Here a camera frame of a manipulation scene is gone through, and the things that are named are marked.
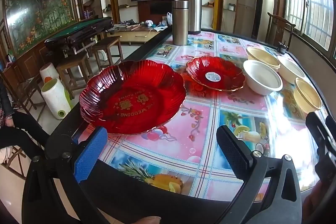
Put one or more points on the large steel thermos jug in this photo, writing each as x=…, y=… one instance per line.
x=194, y=8

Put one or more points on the standing white air conditioner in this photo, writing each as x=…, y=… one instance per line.
x=263, y=3

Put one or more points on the dark wooden chair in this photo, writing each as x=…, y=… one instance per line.
x=279, y=23

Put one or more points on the small black object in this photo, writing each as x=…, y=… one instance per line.
x=282, y=48

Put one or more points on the large red glass plate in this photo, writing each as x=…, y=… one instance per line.
x=131, y=98

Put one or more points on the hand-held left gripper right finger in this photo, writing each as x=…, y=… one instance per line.
x=232, y=151

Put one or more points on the small red glass plate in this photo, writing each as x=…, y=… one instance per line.
x=207, y=67

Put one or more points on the person's right hand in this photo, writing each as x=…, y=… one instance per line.
x=317, y=200

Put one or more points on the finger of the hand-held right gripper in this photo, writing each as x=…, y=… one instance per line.
x=332, y=125
x=315, y=127

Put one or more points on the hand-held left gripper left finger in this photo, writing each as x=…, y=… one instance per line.
x=89, y=153

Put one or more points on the wooden stool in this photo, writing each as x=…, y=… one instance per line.
x=105, y=43
x=71, y=61

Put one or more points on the green top mahjong table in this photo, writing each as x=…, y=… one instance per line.
x=78, y=29

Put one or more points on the barred window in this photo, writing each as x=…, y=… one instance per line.
x=309, y=3

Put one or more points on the white plastic bag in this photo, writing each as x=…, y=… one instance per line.
x=169, y=18

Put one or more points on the white paper bowl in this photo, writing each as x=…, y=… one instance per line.
x=261, y=77
x=291, y=69

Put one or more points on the colourful fruit print tablecloth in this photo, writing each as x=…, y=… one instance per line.
x=204, y=113

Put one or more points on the flower wall mural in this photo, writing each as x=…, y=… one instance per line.
x=39, y=3

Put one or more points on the cream ribbed bowl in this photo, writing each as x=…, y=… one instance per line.
x=305, y=98
x=262, y=54

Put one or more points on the person's left hand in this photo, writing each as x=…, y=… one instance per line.
x=147, y=220

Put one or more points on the slim steel thermos flask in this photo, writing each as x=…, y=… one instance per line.
x=179, y=24

